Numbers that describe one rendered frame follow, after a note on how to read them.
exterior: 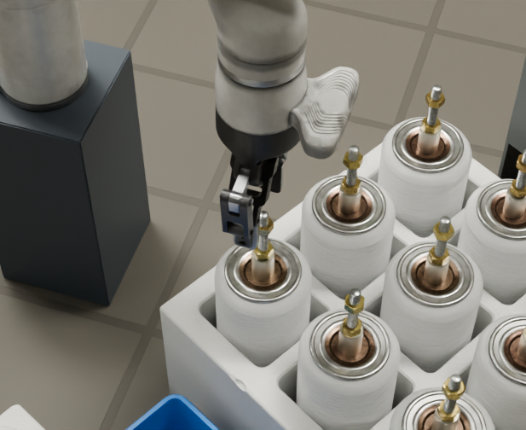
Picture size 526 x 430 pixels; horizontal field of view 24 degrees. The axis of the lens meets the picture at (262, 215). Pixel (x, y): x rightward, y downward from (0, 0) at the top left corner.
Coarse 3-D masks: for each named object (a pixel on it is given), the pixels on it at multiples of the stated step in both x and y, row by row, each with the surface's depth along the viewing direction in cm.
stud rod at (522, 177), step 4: (524, 152) 119; (524, 156) 119; (524, 160) 119; (520, 172) 121; (524, 172) 120; (520, 176) 121; (524, 176) 121; (520, 180) 121; (524, 180) 121; (516, 184) 122; (520, 184) 122; (524, 184) 122; (520, 188) 122
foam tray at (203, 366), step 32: (288, 224) 134; (192, 288) 129; (320, 288) 129; (192, 320) 126; (480, 320) 129; (192, 352) 127; (224, 352) 124; (288, 352) 124; (192, 384) 133; (224, 384) 125; (256, 384) 122; (288, 384) 125; (416, 384) 122; (224, 416) 131; (256, 416) 123; (288, 416) 120; (384, 416) 120
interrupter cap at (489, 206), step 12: (504, 180) 128; (492, 192) 127; (504, 192) 127; (480, 204) 126; (492, 204) 126; (480, 216) 125; (492, 216) 125; (504, 216) 126; (492, 228) 124; (504, 228) 124; (516, 228) 124; (516, 240) 124
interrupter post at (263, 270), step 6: (252, 252) 119; (252, 258) 119; (270, 258) 119; (252, 264) 120; (258, 264) 119; (264, 264) 119; (270, 264) 119; (252, 270) 120; (258, 270) 119; (264, 270) 119; (270, 270) 120; (258, 276) 120; (264, 276) 120; (270, 276) 121
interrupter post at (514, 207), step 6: (510, 186) 124; (510, 192) 124; (510, 198) 123; (516, 198) 123; (522, 198) 123; (504, 204) 125; (510, 204) 124; (516, 204) 123; (522, 204) 123; (504, 210) 125; (510, 210) 124; (516, 210) 124; (522, 210) 124; (510, 216) 125; (516, 216) 125; (522, 216) 125
